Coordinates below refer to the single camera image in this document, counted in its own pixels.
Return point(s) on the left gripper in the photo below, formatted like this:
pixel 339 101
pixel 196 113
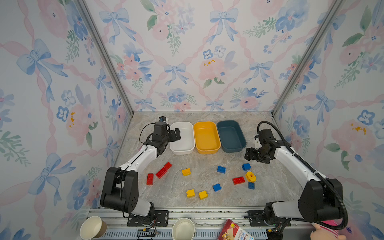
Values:
pixel 174 138

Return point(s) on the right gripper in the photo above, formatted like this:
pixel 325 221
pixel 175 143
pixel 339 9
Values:
pixel 249 153

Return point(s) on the white plastic container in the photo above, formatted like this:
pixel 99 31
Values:
pixel 187 143

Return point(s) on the dark teal plastic container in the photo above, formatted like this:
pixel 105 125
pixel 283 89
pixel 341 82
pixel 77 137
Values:
pixel 231 136

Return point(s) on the yellow duck lego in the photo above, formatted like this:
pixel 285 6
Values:
pixel 251 177

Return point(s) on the yellow plastic container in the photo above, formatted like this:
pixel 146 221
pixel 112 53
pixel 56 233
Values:
pixel 207 138

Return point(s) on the long red lego brick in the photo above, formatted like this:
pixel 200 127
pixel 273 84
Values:
pixel 163 170

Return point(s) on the yellow lego brick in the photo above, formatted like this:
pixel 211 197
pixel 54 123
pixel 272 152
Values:
pixel 190 193
pixel 203 195
pixel 186 172

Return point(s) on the small red lego brick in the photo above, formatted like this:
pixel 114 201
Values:
pixel 150 179

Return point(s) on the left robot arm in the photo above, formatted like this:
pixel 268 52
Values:
pixel 121 186

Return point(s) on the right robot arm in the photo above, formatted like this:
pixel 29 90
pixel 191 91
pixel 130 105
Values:
pixel 321 198

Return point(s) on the small blue lego brick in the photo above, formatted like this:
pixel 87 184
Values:
pixel 251 185

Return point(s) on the red snack box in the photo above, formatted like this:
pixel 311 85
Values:
pixel 232 231

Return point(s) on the white paper bowl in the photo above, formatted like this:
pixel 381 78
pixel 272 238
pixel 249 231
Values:
pixel 183 229

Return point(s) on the pink plush toy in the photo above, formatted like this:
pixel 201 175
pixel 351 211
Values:
pixel 325 233

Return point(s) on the brown paper cup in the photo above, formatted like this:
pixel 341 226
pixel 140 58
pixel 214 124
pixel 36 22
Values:
pixel 93 227

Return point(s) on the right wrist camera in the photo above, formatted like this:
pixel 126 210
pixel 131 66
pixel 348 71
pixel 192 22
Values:
pixel 257 142

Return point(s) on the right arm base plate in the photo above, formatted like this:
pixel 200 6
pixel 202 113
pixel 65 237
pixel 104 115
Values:
pixel 258 218

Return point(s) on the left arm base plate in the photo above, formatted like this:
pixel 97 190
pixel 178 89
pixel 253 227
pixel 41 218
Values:
pixel 155 218

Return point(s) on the aluminium rail frame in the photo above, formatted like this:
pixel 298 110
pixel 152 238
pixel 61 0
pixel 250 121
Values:
pixel 208 222

